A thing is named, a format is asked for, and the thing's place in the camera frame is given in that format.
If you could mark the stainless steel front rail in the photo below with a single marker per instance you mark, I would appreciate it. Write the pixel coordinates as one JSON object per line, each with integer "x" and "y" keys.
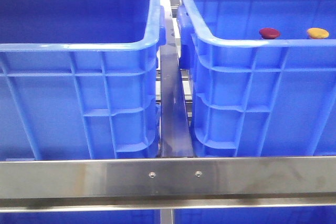
{"x": 162, "y": 183}

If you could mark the yellow push button raised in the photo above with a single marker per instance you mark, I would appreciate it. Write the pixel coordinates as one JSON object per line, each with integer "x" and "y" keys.
{"x": 317, "y": 33}

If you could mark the blue target crate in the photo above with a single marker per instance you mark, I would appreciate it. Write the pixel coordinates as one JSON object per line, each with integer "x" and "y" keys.
{"x": 261, "y": 97}

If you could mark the steel divider bar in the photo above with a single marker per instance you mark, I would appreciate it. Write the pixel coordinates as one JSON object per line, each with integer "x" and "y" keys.
{"x": 175, "y": 135}

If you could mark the lower blue crate left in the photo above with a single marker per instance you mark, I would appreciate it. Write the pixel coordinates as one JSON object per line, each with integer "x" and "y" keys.
{"x": 122, "y": 216}

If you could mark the blue source crate with buttons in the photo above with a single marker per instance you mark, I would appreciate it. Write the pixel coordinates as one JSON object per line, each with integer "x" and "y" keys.
{"x": 78, "y": 79}

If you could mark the red push button raised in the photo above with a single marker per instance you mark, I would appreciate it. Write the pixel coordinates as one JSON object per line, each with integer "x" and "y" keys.
{"x": 269, "y": 33}

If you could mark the lower blue crate right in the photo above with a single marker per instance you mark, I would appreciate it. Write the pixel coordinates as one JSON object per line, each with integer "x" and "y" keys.
{"x": 314, "y": 214}

